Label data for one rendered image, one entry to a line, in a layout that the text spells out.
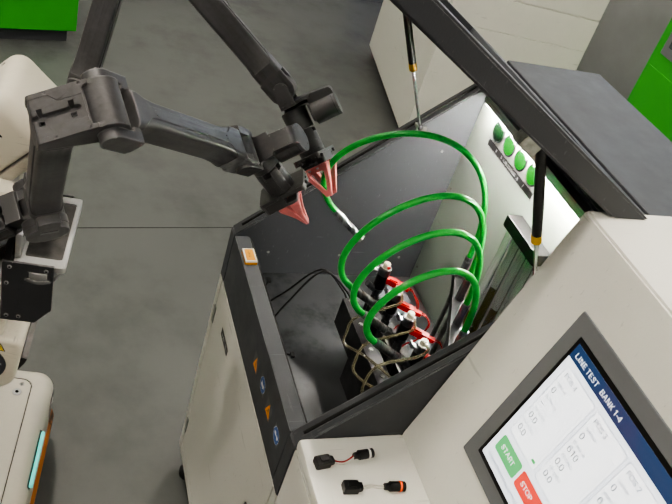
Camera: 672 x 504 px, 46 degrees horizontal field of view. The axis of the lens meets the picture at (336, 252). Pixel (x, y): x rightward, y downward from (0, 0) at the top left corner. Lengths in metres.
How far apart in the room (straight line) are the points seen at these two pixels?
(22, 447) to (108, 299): 0.99
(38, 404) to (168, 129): 1.36
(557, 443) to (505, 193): 0.74
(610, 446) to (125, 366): 2.02
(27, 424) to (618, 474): 1.65
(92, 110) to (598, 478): 0.90
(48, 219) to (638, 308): 0.97
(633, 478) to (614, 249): 0.35
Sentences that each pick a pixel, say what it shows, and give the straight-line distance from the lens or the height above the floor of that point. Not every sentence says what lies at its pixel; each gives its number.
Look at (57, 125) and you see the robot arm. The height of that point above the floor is 1.55.
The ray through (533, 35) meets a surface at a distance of 4.66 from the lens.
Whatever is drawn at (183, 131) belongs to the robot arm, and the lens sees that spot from 1.29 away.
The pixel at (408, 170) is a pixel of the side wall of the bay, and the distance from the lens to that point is 2.05.
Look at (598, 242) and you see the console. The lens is 1.35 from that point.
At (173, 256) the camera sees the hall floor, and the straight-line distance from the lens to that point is 3.44.
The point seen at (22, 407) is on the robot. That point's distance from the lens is 2.45.
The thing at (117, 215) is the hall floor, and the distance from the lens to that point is 3.62.
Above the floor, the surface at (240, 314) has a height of 0.85.
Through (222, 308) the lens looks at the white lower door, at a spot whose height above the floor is 0.74.
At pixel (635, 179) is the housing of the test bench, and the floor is 1.50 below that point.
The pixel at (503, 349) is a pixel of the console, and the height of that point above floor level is 1.28.
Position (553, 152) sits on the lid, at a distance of 1.24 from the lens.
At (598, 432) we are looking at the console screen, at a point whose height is 1.35.
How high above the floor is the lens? 2.15
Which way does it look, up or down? 35 degrees down
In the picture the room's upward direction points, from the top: 19 degrees clockwise
